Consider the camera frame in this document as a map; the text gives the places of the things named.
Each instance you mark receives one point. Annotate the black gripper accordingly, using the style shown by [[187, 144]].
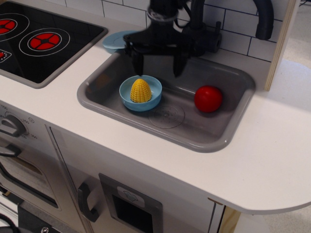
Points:
[[160, 38]]

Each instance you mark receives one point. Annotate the yellow toy corn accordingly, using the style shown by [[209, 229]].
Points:
[[140, 91]]

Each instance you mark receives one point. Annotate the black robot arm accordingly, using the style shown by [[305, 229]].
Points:
[[164, 10]]

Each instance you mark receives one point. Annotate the light blue bowl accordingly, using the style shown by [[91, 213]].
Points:
[[156, 89]]

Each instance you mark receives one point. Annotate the grey toy sink basin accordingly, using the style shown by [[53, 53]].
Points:
[[175, 118]]

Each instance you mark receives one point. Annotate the dark grey toy faucet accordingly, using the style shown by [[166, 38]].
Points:
[[210, 40]]

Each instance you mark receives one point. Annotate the light blue plate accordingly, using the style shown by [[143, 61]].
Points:
[[115, 41]]

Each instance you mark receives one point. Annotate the red toy tomato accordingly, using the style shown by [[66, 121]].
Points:
[[208, 99]]

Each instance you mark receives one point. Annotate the black toy stovetop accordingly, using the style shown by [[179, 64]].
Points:
[[36, 46]]

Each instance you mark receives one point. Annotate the grey toy dispenser panel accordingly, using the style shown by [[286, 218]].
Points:
[[131, 207]]

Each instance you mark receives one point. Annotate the grey oven knob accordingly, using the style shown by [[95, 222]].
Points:
[[11, 126]]

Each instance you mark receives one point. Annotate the white toy oven door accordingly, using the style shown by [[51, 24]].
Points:
[[36, 178]]

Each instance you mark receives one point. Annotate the wooden side post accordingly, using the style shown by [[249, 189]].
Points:
[[287, 24]]

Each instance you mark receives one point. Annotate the grey cabinet door handle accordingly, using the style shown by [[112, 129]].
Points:
[[83, 193]]

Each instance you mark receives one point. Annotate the grey oven door handle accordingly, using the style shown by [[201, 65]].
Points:
[[10, 151]]

